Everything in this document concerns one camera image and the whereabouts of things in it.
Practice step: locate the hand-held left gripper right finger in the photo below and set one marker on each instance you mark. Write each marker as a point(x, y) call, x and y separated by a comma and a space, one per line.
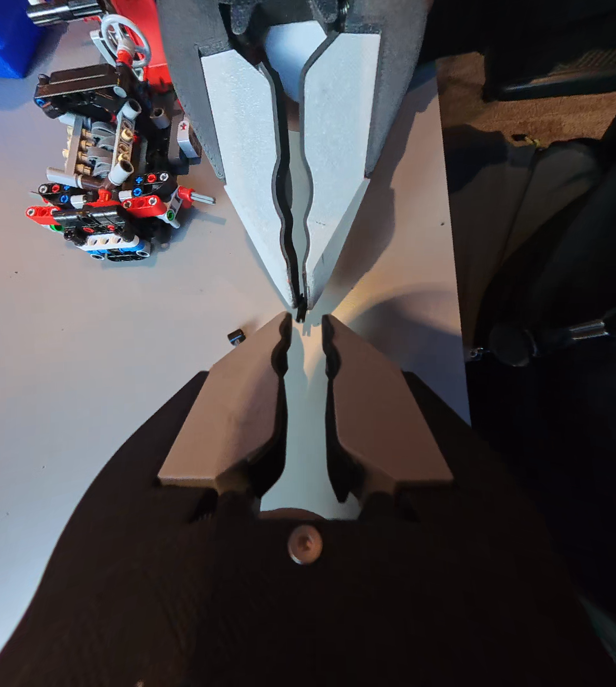
point(388, 424)

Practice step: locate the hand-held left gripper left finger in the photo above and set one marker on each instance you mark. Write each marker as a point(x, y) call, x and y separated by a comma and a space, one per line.
point(222, 418)

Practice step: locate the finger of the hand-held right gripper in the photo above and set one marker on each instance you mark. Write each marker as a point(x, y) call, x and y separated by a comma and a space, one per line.
point(340, 134)
point(243, 150)

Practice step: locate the small black pin connector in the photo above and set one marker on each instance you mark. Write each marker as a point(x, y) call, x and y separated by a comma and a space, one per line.
point(237, 337)
point(301, 314)

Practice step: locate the grey desk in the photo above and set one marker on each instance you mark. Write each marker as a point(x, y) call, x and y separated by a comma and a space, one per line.
point(98, 402)

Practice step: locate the red plastic panel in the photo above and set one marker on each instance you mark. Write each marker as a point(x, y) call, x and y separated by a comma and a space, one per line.
point(152, 32)

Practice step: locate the toy brick car model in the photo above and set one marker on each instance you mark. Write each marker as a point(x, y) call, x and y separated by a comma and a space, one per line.
point(104, 161)

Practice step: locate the black office chair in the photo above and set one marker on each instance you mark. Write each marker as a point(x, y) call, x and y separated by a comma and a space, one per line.
point(555, 86)

